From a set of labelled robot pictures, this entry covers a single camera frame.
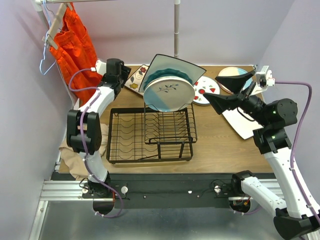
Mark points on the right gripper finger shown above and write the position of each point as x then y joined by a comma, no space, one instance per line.
222,103
236,83

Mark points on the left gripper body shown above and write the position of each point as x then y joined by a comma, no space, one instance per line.
125,73

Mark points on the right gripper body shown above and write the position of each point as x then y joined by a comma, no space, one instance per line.
246,92

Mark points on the blue and cream round plate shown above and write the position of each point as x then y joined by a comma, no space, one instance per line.
230,71

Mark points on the flower square plate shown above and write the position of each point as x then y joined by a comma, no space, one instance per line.
135,79

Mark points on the watermelon round plate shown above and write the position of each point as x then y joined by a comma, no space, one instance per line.
202,86

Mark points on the grey square plate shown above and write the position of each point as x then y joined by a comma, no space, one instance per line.
241,122

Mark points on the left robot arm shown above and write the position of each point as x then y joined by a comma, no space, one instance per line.
84,134

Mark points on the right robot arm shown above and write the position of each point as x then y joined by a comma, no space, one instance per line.
296,213

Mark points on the large white square plate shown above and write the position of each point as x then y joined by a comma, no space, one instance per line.
162,62

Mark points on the teal rimmed plate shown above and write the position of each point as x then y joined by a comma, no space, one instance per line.
166,73

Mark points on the orange shorts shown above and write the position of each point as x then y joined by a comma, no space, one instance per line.
75,55

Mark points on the wooden clip hanger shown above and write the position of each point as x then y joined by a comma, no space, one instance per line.
48,39

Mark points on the beige cloth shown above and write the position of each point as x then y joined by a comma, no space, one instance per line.
72,159

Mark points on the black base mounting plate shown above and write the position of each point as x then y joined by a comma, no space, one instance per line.
167,191

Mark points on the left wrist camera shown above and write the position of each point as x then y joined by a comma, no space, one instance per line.
100,67

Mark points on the black wire dish rack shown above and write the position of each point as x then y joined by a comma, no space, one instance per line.
143,135

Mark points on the blue wire hanger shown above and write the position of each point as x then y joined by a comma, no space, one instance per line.
46,45

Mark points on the white clothes rack frame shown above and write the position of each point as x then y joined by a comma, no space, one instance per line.
38,6

